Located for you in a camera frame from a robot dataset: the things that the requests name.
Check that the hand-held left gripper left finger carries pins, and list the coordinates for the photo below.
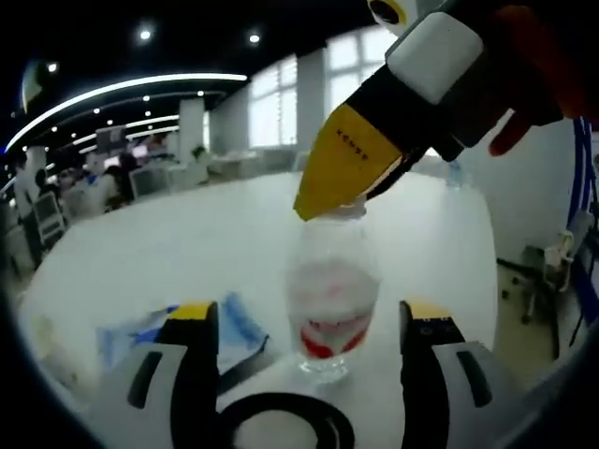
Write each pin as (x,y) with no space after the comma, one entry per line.
(196,374)

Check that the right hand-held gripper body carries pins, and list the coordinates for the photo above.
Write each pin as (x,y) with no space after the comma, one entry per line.
(398,11)

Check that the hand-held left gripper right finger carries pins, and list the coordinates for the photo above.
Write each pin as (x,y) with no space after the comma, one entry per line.
(421,374)

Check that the small clear bottle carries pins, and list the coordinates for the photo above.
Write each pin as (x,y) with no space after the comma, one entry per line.
(455,175)

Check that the wet wipes pack blue lid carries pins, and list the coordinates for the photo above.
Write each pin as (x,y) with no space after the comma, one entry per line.
(243,332)

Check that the clear bottle red label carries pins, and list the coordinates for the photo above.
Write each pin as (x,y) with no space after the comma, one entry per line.
(332,299)

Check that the beige paper cup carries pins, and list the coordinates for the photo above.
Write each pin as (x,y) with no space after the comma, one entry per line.
(54,351)

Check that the person's right hand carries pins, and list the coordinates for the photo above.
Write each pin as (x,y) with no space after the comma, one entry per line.
(543,70)

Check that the large bright window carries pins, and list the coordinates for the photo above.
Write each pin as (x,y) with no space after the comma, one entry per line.
(355,84)

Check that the narrow bright window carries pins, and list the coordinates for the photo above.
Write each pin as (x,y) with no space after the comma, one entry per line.
(273,103)

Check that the white table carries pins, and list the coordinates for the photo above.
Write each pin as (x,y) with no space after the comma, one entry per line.
(187,243)

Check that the green potted plant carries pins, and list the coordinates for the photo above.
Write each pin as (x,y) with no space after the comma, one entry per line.
(199,153)

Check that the white pillar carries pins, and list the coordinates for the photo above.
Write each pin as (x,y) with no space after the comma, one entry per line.
(192,135)

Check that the grey rolling chair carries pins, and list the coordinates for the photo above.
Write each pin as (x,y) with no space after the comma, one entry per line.
(543,276)

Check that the curved ceiling light strip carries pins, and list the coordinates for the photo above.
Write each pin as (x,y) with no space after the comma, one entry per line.
(121,89)

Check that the hanging dark screen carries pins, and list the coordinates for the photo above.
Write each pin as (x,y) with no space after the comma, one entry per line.
(111,138)

